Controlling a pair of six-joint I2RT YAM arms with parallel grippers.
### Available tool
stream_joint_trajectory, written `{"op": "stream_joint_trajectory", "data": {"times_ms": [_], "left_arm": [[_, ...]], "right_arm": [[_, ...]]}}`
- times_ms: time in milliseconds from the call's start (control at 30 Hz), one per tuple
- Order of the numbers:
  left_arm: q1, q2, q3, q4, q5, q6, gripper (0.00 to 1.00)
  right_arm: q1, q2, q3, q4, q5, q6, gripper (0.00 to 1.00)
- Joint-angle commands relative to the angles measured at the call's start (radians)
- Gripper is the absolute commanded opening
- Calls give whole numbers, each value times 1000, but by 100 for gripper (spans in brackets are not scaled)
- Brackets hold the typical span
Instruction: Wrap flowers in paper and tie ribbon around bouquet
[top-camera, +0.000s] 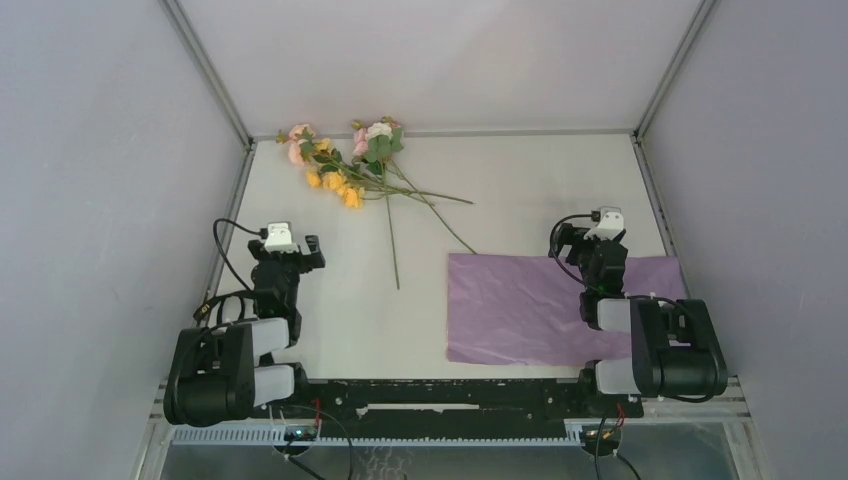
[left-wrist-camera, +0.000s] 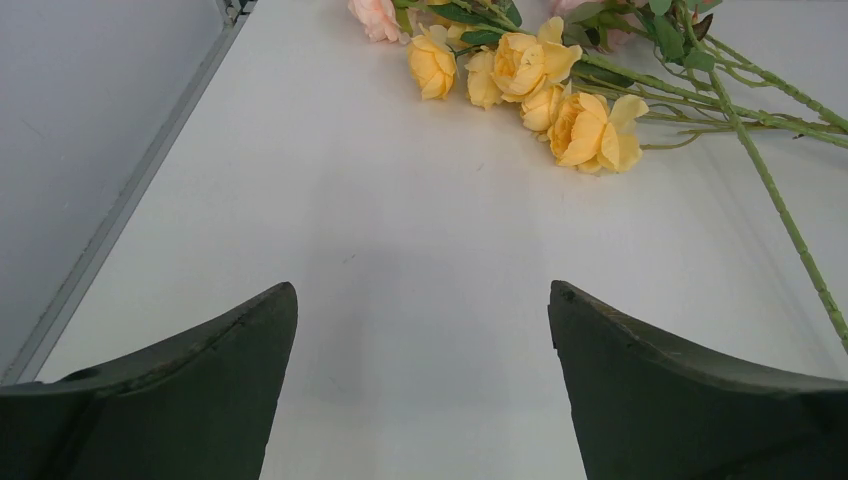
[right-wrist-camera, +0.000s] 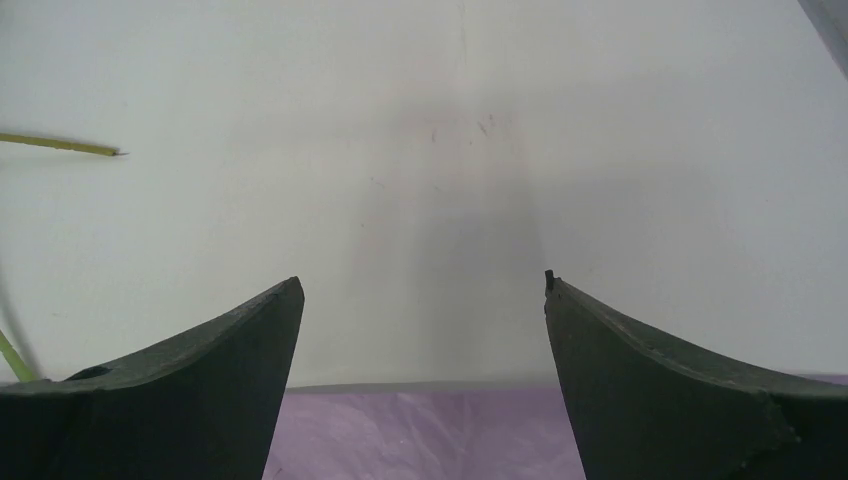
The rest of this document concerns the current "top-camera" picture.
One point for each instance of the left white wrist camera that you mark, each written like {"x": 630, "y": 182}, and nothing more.
{"x": 280, "y": 238}

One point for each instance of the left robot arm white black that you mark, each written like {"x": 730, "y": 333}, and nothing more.
{"x": 220, "y": 370}

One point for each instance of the white pink rose stem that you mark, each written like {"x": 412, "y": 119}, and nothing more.
{"x": 374, "y": 168}

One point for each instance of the aluminium frame rail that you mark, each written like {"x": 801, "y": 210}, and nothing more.
{"x": 518, "y": 133}

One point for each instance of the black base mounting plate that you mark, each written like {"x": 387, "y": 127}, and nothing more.
{"x": 459, "y": 409}

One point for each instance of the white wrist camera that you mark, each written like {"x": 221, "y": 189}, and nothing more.
{"x": 280, "y": 238}
{"x": 609, "y": 224}

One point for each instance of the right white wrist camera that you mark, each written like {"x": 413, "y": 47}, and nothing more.
{"x": 609, "y": 224}

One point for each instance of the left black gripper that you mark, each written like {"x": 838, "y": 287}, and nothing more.
{"x": 307, "y": 262}

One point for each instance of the pink purple wrapping paper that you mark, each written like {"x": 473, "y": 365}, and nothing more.
{"x": 520, "y": 310}

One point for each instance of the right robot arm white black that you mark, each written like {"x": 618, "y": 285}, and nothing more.
{"x": 674, "y": 351}

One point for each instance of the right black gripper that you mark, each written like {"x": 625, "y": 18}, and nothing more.
{"x": 568, "y": 234}

